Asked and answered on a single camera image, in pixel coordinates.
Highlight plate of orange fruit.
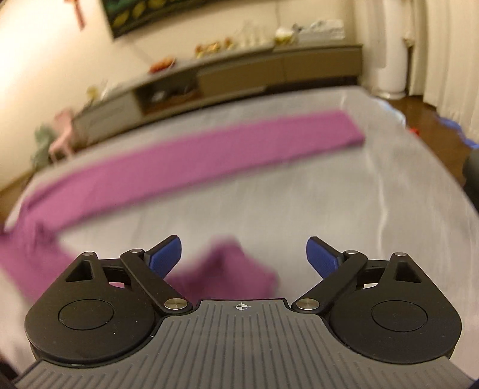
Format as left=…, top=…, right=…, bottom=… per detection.
left=150, top=56, right=176, bottom=74

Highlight red wall hanging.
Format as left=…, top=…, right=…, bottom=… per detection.
left=63, top=0, right=88, bottom=28

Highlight white bags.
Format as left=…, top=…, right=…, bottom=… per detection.
left=299, top=19, right=347, bottom=42

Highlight plate of mixed fruit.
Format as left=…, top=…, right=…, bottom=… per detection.
left=195, top=38, right=235, bottom=59

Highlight purple sweater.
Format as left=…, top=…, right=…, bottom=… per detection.
left=0, top=110, right=365, bottom=305

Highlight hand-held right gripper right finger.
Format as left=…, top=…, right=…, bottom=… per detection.
left=291, top=236, right=423, bottom=314

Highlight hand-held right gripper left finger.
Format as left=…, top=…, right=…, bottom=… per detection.
left=65, top=235, right=193, bottom=315

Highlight yellowish bundle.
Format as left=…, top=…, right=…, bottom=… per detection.
left=275, top=26, right=300, bottom=45

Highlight bed with grey sheet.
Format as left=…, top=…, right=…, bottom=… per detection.
left=0, top=86, right=479, bottom=375

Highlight pink plastic chair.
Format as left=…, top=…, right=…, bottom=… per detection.
left=48, top=108, right=76, bottom=161

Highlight clear bottles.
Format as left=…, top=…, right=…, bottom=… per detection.
left=236, top=22, right=271, bottom=48

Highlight green plastic chair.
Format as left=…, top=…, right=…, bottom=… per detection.
left=35, top=125, right=53, bottom=166

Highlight dark framed wall picture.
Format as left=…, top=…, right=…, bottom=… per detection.
left=100, top=0, right=278, bottom=40

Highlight cream curtain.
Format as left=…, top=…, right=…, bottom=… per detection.
left=423, top=0, right=479, bottom=139

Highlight white tower appliance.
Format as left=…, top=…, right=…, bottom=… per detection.
left=376, top=0, right=408, bottom=98

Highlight dark object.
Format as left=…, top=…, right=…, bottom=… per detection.
left=462, top=150, right=479, bottom=205

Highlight long grey low cabinet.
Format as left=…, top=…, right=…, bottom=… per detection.
left=71, top=44, right=363, bottom=150

